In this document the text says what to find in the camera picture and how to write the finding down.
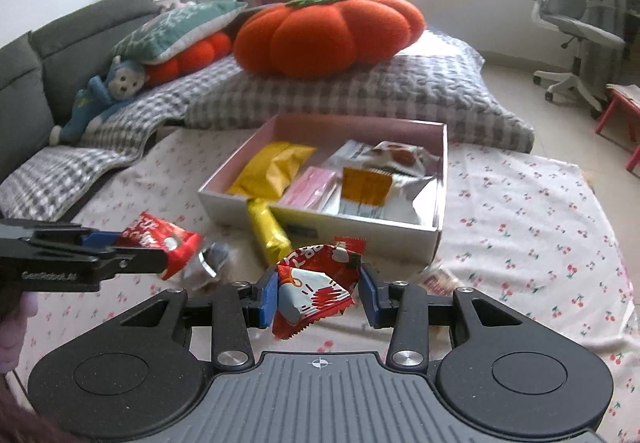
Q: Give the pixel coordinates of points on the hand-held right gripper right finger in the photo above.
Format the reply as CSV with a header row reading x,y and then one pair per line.
x,y
371,300

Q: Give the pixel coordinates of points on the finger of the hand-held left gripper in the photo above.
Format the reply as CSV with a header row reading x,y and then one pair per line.
x,y
100,239
135,260

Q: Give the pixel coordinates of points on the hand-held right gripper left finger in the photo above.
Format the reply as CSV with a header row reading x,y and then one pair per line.
x,y
268,300

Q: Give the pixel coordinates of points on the red snack packet round print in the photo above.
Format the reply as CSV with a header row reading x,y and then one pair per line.
x,y
160,235

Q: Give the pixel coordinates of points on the red and white snack packet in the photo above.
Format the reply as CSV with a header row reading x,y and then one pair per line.
x,y
312,293

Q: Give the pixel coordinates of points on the small red snack packet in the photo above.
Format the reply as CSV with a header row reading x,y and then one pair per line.
x,y
350,245

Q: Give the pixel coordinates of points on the white cardboard box pink inside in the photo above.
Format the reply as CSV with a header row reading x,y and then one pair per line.
x,y
370,233

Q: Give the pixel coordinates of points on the silver foil snack packet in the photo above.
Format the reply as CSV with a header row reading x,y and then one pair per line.
x,y
210,265

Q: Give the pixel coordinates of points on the clear cake packet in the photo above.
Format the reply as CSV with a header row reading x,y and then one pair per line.
x,y
440,280

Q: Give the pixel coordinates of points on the slim yellow snack bar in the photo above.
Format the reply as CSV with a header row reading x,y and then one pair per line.
x,y
267,228

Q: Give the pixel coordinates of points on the orange and white snack packet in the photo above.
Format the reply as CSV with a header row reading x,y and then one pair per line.
x,y
365,190

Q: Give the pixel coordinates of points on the pink snack packet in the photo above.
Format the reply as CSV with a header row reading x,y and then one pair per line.
x,y
307,188

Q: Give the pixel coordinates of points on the large yellow snack packet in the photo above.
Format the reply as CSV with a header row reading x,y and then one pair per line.
x,y
272,168

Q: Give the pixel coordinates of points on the white nut packet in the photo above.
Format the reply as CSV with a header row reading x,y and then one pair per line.
x,y
400,158

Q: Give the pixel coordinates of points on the person's left forearm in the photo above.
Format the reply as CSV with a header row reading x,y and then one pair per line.
x,y
15,333

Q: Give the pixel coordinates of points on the grey checked blanket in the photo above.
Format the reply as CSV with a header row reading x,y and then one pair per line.
x,y
75,163

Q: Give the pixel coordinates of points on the blue monkey plush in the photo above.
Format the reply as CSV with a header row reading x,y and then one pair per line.
x,y
105,98

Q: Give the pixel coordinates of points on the person's maroon clothing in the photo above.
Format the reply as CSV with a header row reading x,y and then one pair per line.
x,y
20,415

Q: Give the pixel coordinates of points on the grey sofa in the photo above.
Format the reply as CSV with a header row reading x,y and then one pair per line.
x,y
60,43

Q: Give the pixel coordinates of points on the small orange pumpkin plush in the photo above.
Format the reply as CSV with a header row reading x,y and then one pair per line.
x,y
195,55

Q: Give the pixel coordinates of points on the grey checked pillow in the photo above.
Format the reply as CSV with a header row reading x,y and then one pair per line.
x,y
400,93

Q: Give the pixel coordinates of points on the teal leaf print pillow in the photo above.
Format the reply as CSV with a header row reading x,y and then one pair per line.
x,y
180,28

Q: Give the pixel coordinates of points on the large orange pumpkin plush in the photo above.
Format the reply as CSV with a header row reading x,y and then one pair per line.
x,y
325,33

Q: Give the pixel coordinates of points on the pink plastic child chair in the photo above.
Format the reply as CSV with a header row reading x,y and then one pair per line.
x,y
622,108

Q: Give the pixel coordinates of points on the grey office chair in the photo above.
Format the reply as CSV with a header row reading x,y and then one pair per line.
x,y
570,18

